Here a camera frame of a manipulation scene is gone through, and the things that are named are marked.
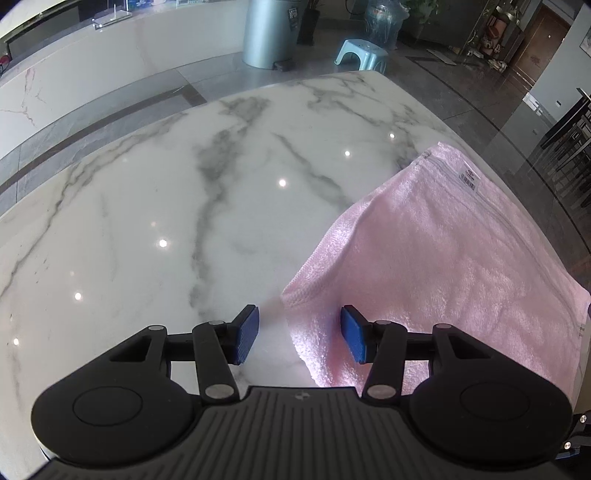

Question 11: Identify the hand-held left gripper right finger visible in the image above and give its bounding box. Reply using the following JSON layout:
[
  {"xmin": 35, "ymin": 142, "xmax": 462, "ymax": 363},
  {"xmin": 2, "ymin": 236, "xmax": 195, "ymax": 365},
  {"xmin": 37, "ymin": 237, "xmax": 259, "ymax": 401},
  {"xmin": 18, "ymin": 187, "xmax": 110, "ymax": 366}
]
[{"xmin": 340, "ymin": 305, "xmax": 509, "ymax": 400}]

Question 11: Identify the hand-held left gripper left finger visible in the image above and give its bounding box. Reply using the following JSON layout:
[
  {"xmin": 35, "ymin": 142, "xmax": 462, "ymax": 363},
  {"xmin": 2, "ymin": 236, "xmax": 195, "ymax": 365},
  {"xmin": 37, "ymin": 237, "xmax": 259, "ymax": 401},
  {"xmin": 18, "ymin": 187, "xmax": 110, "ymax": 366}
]
[{"xmin": 95, "ymin": 304, "xmax": 262, "ymax": 401}]

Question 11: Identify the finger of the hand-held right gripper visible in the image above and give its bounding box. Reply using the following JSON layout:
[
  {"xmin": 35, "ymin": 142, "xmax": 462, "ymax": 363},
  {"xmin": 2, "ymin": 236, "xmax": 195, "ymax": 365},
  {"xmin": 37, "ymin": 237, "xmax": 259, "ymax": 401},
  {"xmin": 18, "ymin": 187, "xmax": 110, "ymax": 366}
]
[{"xmin": 560, "ymin": 408, "xmax": 591, "ymax": 463}]

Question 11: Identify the pink towel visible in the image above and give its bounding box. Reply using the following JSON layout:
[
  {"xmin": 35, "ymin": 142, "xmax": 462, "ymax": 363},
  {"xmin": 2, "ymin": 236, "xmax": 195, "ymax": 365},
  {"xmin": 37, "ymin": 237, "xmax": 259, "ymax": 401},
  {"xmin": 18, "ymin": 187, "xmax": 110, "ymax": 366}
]
[{"xmin": 281, "ymin": 141, "xmax": 591, "ymax": 402}]

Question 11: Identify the light blue plastic stool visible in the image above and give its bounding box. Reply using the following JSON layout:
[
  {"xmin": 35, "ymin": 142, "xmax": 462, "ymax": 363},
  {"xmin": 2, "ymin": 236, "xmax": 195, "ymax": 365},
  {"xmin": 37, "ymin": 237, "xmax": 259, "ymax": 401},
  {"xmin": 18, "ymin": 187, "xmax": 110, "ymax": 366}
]
[{"xmin": 333, "ymin": 39, "xmax": 389, "ymax": 75}]

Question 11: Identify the flat cardboard piece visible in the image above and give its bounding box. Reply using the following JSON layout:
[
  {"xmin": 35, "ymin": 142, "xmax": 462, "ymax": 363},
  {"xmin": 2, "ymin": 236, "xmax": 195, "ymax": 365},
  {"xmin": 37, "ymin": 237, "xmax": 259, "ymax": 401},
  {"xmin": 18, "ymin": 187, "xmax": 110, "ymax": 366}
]
[{"xmin": 426, "ymin": 48, "xmax": 459, "ymax": 66}]

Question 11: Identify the dark wooden chair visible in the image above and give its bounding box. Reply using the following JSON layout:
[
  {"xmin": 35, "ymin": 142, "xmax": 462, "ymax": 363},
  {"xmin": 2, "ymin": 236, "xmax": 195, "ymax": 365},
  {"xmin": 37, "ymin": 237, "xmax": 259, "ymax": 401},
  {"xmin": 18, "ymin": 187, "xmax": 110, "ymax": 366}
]
[{"xmin": 539, "ymin": 89, "xmax": 591, "ymax": 209}]

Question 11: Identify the grey trash bin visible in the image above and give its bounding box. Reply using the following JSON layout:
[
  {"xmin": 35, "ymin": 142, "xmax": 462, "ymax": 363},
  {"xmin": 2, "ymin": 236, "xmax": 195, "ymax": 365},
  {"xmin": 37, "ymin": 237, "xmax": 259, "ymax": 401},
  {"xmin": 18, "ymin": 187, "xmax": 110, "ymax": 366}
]
[{"xmin": 243, "ymin": 0, "xmax": 308, "ymax": 73}]

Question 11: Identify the white marble counter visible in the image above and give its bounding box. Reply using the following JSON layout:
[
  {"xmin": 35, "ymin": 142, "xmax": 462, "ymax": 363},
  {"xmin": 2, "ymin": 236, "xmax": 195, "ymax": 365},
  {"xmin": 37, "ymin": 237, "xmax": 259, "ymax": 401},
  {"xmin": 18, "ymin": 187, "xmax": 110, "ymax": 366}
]
[{"xmin": 0, "ymin": 0, "xmax": 253, "ymax": 160}]

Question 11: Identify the black plant pot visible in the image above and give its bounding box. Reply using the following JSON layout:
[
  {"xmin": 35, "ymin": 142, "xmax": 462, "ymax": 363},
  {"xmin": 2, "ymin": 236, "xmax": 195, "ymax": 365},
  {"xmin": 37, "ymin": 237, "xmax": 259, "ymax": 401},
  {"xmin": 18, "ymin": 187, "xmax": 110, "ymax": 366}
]
[{"xmin": 297, "ymin": 0, "xmax": 322, "ymax": 46}]

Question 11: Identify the blue water jug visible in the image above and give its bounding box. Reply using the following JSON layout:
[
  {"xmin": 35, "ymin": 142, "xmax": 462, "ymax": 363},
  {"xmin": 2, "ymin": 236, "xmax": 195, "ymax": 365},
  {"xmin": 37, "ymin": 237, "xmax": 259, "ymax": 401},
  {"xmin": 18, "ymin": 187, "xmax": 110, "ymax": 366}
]
[{"xmin": 364, "ymin": 0, "xmax": 410, "ymax": 51}]

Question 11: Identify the green potted plant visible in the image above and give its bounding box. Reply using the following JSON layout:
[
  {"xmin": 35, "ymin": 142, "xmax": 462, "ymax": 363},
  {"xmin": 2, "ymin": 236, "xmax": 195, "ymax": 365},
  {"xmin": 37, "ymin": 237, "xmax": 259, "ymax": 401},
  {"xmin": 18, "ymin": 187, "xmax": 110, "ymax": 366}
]
[{"xmin": 401, "ymin": 0, "xmax": 445, "ymax": 40}]

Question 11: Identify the brown wooden door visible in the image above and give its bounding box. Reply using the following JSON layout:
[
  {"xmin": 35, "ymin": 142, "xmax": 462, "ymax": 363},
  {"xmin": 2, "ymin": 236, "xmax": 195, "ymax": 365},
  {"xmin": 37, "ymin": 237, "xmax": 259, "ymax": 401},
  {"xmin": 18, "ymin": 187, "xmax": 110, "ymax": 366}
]
[{"xmin": 507, "ymin": 4, "xmax": 574, "ymax": 89}]

